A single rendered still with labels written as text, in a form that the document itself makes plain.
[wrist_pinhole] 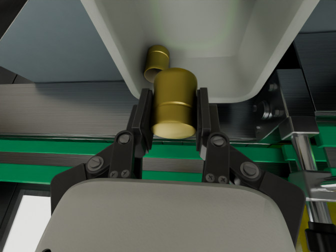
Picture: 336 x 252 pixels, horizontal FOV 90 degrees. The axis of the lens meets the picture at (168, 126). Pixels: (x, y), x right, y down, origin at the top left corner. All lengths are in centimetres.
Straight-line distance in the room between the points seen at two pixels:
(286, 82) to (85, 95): 35
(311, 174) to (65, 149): 37
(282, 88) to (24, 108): 47
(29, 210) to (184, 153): 47
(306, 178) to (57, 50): 39
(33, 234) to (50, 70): 41
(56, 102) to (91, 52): 14
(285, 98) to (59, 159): 38
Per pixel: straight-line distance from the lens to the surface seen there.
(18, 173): 44
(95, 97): 38
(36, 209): 61
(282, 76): 26
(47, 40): 37
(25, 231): 63
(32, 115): 45
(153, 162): 31
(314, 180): 21
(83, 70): 40
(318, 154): 34
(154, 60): 25
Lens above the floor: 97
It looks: 23 degrees down
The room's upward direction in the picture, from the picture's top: 176 degrees counter-clockwise
